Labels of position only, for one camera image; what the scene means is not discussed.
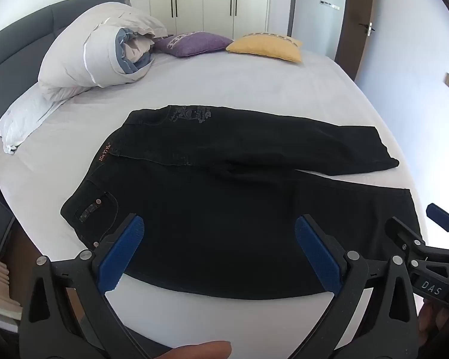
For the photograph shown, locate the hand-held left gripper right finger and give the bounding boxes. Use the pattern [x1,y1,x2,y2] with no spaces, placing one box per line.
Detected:
[295,214,421,359]

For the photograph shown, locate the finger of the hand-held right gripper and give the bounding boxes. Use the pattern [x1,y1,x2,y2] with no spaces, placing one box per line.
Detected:
[427,203,449,247]
[385,216,435,266]

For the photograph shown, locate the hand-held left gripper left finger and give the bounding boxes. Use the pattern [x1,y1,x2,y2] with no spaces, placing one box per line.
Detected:
[19,213,161,359]

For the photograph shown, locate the black pants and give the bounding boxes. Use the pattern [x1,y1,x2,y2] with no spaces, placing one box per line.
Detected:
[60,105,424,300]

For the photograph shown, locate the person's right hand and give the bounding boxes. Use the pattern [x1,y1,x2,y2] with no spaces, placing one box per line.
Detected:
[418,300,449,348]

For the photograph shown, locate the person's left hand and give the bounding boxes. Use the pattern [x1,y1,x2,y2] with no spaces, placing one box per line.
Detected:
[150,340,233,359]

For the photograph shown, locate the light wooden slats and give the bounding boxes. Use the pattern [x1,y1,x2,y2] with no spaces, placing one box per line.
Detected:
[0,254,23,317]

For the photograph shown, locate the white pillow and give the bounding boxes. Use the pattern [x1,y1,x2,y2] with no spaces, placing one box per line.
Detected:
[0,82,75,154]

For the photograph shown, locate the white bed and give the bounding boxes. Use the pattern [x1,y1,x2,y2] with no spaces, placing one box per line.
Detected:
[0,43,431,350]

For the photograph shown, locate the rolled grey duvet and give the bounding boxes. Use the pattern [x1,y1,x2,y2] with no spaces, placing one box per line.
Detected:
[37,2,169,101]

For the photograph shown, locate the yellow cushion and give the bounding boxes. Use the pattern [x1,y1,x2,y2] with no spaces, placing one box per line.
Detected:
[225,34,303,63]

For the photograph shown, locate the purple cushion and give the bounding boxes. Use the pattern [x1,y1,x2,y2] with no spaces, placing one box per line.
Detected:
[153,32,233,57]

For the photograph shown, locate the grey upholstered headboard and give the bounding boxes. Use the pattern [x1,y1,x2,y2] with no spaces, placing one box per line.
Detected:
[0,0,131,146]

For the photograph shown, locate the cream wardrobe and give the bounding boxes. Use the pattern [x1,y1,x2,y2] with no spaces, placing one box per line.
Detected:
[148,0,294,40]

